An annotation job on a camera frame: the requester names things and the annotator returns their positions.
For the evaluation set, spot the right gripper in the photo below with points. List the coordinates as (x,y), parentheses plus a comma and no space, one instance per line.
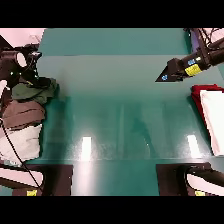
(176,70)

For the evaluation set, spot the green shirt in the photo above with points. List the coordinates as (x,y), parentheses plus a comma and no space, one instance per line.
(31,91)

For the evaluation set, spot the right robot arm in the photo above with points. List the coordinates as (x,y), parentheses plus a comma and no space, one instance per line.
(213,55)

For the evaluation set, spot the red garment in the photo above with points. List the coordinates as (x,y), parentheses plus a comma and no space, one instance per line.
(203,88)

